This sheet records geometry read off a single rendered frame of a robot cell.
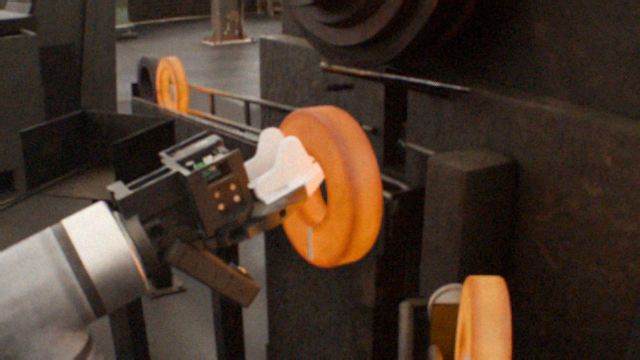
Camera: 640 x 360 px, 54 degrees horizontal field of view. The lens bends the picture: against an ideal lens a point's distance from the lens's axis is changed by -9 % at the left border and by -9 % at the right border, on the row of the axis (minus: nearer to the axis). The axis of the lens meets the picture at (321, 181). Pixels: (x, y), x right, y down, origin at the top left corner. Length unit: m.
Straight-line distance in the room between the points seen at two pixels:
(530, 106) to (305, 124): 0.33
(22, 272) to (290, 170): 0.26
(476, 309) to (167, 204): 0.27
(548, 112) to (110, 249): 0.55
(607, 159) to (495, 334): 0.33
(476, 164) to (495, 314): 0.32
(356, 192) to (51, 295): 0.27
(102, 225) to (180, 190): 0.08
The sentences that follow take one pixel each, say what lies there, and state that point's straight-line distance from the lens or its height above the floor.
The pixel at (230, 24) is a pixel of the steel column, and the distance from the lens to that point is 8.06.
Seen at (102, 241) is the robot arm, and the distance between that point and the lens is 0.55.
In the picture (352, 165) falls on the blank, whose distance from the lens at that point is 0.60.
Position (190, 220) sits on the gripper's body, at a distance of 0.60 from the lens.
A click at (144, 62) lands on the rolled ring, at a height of 0.75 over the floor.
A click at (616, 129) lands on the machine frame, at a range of 0.79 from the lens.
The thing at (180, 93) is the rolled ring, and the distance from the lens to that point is 1.77.
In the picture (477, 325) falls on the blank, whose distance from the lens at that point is 0.55.
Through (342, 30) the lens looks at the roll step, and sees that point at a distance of 0.97.
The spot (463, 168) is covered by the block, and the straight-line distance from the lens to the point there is 0.83.
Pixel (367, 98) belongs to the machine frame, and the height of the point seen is 0.81.
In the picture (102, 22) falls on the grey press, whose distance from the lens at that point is 3.86.
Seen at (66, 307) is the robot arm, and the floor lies 0.79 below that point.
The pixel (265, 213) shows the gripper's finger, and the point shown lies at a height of 0.83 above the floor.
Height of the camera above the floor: 1.05
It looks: 19 degrees down
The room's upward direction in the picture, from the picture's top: straight up
